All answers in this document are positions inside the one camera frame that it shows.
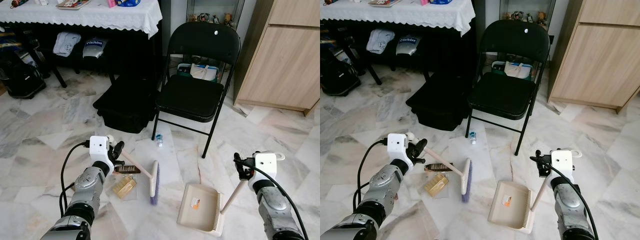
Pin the yellow plastic tray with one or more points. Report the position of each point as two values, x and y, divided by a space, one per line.
124 188
437 185

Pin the beige broom purple bristles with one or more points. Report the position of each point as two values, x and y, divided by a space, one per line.
155 185
467 182

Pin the black floor bag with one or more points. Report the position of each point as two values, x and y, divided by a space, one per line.
127 105
440 102

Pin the dark brown snack wrapper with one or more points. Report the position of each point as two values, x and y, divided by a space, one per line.
438 167
126 169

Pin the clear plastic water bottle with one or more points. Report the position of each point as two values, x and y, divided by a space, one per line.
159 140
473 137

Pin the green bag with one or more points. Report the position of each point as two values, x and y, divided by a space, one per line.
497 67
184 70

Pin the grey EleRobot bag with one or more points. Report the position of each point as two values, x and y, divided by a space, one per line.
95 47
408 46

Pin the black backpack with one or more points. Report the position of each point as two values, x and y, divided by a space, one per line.
340 77
22 80

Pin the white bag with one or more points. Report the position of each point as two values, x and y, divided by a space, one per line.
380 41
66 44

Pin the light wood cabinet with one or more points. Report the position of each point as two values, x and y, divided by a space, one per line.
285 55
600 55

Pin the black folding chair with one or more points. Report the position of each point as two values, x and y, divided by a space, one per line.
200 45
510 42

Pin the table with white lace cloth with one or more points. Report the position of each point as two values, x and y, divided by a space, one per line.
400 15
80 17

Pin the blue Love Letters tin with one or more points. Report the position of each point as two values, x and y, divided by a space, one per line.
441 1
128 2

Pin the flat picture book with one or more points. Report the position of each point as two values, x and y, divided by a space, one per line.
385 2
74 4

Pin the glass display cabinet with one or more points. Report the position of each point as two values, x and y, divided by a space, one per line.
525 9
215 10

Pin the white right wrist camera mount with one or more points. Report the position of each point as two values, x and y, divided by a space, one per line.
265 164
562 162

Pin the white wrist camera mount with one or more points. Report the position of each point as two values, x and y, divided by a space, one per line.
265 164
398 146
562 162
100 147

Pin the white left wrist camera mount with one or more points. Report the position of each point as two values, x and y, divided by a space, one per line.
398 146
100 147

